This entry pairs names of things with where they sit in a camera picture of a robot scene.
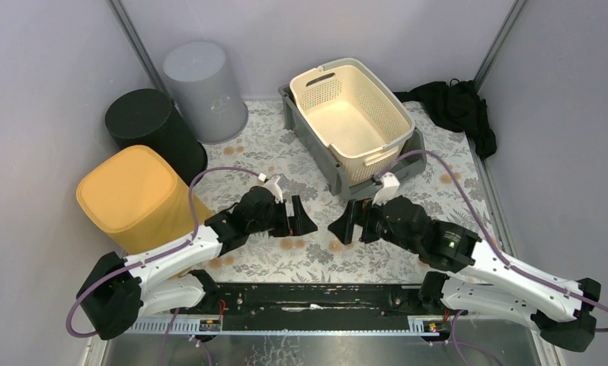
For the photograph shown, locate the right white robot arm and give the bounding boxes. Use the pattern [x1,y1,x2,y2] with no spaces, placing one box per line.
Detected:
[328,196,601,352]

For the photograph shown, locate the grey plastic tray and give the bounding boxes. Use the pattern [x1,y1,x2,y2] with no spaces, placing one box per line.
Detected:
[277,85,427,200]

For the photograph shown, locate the black cloth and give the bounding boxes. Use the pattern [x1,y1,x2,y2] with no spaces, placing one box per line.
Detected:
[394,79,498,159]

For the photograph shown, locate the large grey plastic bin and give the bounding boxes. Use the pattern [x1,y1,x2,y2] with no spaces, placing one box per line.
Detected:
[162,41,248,144]

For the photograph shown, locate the black ribbed plastic bin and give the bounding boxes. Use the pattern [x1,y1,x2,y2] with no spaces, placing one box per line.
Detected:
[104,88,208,185]

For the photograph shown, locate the yellow perforated plastic basket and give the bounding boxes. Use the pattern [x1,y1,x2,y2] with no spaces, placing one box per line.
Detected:
[76,145,194,255]

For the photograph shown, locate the cream perforated plastic basket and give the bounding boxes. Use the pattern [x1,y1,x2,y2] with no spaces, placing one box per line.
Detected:
[290,58,415,185]

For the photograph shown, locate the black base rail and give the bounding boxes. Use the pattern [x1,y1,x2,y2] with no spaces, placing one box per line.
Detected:
[170,281,469,332]

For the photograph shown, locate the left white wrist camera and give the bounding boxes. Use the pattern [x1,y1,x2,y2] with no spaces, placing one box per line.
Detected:
[258,173,284,204]

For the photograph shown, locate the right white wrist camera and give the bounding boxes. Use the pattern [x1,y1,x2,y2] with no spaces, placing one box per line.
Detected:
[372,172,400,206]

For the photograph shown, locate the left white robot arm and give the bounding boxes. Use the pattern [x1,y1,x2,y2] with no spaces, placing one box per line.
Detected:
[72,186,318,340]

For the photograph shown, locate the floral patterned table mat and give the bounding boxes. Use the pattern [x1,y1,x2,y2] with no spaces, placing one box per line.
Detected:
[195,101,494,284]

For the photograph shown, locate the aluminium cable duct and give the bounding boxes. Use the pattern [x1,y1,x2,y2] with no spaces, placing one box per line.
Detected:
[125,310,441,338]

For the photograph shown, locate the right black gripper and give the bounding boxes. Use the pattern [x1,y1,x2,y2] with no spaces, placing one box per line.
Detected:
[328,192,420,254]

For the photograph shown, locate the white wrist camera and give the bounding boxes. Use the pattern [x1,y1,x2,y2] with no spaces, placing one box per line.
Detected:
[372,172,400,206]
[258,173,284,204]

